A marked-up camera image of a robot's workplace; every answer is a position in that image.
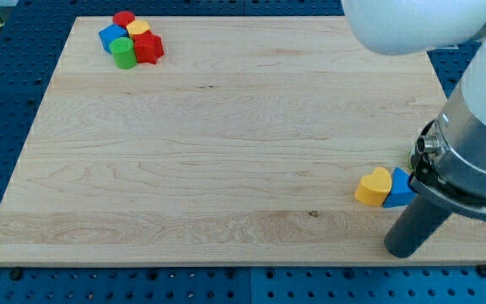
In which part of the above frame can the red star block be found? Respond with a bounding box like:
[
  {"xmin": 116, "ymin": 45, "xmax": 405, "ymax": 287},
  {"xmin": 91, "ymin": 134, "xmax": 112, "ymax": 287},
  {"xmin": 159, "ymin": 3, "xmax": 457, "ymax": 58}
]
[{"xmin": 132, "ymin": 30, "xmax": 164, "ymax": 64}]

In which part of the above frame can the blue triangle block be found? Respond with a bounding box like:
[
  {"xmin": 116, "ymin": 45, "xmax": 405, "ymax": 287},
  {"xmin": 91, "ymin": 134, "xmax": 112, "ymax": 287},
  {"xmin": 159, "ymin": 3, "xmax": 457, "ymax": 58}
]
[{"xmin": 382, "ymin": 167, "xmax": 416, "ymax": 208}]

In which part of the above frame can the green cylinder block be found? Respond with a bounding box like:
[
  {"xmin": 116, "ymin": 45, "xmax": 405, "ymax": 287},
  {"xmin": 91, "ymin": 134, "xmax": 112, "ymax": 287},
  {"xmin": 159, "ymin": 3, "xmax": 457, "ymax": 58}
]
[{"xmin": 109, "ymin": 37, "xmax": 137, "ymax": 69}]

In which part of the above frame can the silver end effector flange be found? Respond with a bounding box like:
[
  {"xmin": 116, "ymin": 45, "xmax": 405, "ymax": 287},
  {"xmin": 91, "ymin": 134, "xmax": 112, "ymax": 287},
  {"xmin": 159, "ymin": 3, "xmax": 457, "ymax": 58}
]
[{"xmin": 408, "ymin": 86, "xmax": 486, "ymax": 241}]

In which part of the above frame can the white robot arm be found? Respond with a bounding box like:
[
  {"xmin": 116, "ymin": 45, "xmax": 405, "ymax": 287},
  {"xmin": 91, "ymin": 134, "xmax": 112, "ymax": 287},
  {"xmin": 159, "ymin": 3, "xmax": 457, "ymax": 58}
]
[{"xmin": 343, "ymin": 0, "xmax": 486, "ymax": 258}]

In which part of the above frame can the blue cube block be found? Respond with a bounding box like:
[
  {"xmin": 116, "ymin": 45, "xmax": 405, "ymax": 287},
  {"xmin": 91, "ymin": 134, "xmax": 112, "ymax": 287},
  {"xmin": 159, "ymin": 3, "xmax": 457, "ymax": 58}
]
[{"xmin": 99, "ymin": 24, "xmax": 128, "ymax": 54}]

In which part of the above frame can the red round block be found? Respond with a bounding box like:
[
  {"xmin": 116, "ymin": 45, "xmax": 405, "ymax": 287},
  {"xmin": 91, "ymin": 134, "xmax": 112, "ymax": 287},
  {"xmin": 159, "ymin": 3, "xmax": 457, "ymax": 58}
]
[{"xmin": 112, "ymin": 10, "xmax": 136, "ymax": 28}]

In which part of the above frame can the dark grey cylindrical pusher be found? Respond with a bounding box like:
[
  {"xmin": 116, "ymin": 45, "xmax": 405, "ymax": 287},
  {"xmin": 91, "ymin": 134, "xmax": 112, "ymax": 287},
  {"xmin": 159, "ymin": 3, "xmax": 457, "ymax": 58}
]
[{"xmin": 384, "ymin": 194, "xmax": 452, "ymax": 258}]

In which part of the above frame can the yellow hexagon block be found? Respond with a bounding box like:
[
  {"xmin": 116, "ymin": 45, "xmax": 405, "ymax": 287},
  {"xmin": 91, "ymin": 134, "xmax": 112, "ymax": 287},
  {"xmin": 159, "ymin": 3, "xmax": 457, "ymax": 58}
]
[{"xmin": 126, "ymin": 19, "xmax": 150, "ymax": 37}]

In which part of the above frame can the light wooden board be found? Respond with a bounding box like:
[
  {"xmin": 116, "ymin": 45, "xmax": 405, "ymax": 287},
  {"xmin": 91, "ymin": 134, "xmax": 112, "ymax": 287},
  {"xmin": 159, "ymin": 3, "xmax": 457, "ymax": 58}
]
[{"xmin": 0, "ymin": 17, "xmax": 486, "ymax": 267}]

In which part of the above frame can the yellow heart block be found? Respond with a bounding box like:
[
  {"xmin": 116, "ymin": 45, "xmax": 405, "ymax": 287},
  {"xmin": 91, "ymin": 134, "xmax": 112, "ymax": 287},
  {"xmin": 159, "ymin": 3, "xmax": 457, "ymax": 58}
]
[{"xmin": 354, "ymin": 166, "xmax": 392, "ymax": 207}]

